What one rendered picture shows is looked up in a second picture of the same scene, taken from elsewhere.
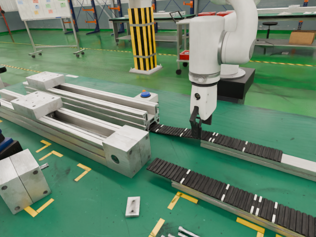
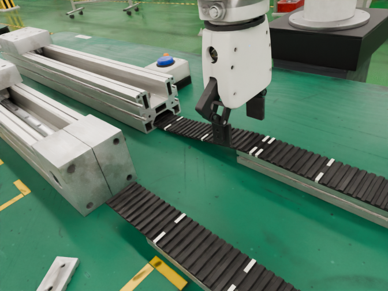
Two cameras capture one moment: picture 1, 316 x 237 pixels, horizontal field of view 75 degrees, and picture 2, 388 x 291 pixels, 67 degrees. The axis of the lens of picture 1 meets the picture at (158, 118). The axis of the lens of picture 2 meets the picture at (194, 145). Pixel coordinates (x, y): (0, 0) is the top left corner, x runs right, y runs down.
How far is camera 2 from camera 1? 25 cm
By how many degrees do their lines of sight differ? 13
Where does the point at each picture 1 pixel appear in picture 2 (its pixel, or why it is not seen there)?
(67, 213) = not seen: outside the picture
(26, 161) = not seen: outside the picture
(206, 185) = (205, 254)
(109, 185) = (43, 226)
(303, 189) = not seen: outside the picture
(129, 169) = (75, 200)
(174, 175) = (150, 223)
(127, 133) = (82, 130)
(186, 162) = (197, 194)
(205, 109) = (230, 85)
